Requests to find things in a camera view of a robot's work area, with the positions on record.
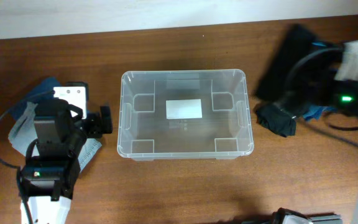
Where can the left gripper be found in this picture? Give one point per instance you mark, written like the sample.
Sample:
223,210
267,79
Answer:
89,119

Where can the small black taped cloth bundle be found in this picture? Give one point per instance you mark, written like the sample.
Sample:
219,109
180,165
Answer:
277,121

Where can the large black taped cloth bundle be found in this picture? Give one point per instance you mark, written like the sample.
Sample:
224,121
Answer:
297,43

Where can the blue taped cloth bundle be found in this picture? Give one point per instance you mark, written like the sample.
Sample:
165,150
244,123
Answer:
315,112

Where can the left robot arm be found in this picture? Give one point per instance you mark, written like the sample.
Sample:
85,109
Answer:
62,126

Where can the clear plastic storage bin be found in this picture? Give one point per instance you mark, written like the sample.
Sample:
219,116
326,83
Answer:
224,132

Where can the dark blue folded jeans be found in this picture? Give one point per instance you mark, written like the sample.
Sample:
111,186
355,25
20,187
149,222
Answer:
46,85

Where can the white label in bin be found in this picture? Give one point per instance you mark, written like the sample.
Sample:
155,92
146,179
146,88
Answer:
183,109

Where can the light grey folded jeans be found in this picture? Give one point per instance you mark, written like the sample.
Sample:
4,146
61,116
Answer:
23,133

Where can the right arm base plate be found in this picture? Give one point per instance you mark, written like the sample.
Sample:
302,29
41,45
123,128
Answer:
326,219

